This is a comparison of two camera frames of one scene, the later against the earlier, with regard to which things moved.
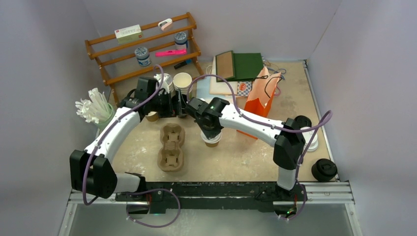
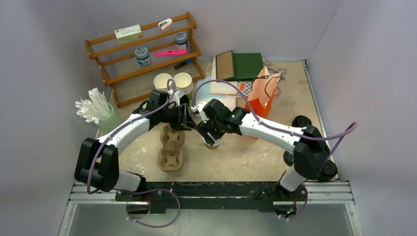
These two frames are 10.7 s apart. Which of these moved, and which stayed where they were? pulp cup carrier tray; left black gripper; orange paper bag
Moved: left black gripper
Stayed: orange paper bag; pulp cup carrier tray
